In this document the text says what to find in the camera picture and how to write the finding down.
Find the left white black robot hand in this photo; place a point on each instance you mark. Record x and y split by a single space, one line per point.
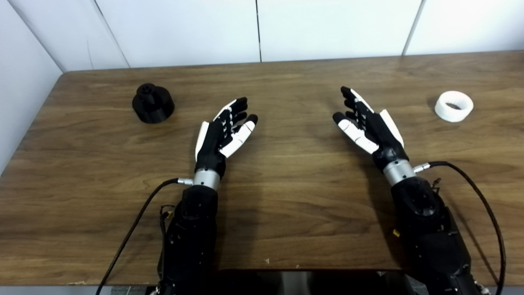
211 143

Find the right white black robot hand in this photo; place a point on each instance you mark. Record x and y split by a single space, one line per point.
382 133

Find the round black plastic part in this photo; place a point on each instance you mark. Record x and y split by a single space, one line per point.
157 110

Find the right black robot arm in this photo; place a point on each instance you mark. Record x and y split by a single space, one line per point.
430 233

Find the glossy black robot torso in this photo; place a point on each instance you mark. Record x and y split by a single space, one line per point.
254 284

